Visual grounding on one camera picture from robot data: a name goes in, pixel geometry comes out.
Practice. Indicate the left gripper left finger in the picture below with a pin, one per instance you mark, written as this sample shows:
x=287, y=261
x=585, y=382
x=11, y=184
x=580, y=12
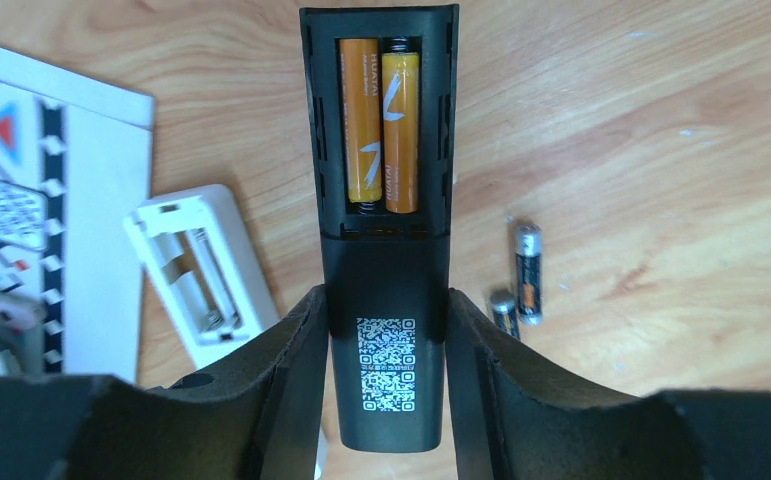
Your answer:
x=254, y=414

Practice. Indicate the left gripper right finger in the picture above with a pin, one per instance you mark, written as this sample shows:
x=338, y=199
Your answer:
x=518, y=415

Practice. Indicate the loose battery from QR remote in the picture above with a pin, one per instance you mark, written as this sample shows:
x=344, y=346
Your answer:
x=528, y=256

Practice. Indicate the white remote with QR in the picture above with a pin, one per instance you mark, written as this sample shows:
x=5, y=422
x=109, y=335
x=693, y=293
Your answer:
x=197, y=253

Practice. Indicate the black remote control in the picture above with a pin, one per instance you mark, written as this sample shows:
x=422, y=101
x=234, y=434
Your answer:
x=386, y=274

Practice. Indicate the patterned paper placemat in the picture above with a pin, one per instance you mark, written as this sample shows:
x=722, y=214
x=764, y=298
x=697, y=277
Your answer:
x=75, y=159

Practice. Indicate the orange battery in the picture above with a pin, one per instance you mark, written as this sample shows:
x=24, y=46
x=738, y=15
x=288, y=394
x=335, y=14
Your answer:
x=360, y=88
x=400, y=113

